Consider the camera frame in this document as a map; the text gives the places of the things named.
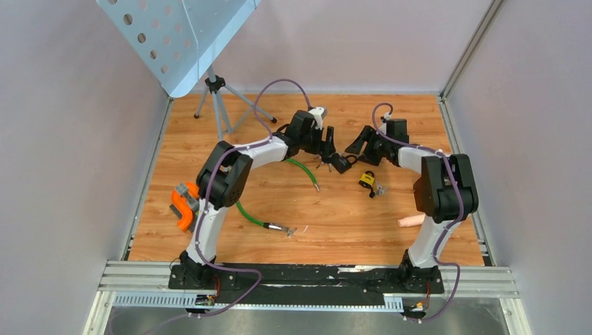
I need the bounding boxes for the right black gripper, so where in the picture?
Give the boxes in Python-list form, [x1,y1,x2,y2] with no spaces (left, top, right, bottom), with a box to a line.
[346,126,392,166]

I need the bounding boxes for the black padlock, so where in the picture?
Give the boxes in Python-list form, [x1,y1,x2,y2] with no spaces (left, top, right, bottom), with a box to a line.
[330,153,358,174]

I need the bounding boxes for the light blue music stand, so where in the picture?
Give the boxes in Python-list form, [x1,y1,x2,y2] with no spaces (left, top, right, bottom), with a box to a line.
[96,0,279,142]

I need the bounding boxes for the orange grey brick toy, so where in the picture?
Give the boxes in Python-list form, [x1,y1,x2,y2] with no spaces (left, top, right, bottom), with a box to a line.
[170,183,200,232]

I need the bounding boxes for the pink cylinder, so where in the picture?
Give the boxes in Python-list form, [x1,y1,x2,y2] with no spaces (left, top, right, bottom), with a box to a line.
[397,214,425,228]

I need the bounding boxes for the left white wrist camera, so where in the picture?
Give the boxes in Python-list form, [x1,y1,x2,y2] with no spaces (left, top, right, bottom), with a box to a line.
[308,107,327,130]

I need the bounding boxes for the green cable lock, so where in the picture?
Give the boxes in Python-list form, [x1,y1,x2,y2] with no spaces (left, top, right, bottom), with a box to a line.
[235,158,321,231]

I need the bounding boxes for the yellow padlock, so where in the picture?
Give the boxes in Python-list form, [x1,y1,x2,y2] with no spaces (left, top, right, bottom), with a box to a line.
[358,170,376,190]

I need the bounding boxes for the small silver keys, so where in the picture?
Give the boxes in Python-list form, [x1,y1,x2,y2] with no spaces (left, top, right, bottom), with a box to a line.
[282,227,297,238]

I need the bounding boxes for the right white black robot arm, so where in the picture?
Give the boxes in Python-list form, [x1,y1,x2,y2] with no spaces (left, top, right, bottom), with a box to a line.
[345,118,478,292]

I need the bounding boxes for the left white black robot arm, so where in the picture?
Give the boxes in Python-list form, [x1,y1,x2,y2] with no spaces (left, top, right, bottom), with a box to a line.
[168,107,327,290]

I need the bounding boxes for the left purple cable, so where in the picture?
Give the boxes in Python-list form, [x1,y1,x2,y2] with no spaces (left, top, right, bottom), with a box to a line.
[187,78,313,320]

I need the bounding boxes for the yellow padlock keys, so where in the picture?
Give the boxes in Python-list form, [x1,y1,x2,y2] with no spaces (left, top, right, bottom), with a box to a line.
[369,181,387,198]

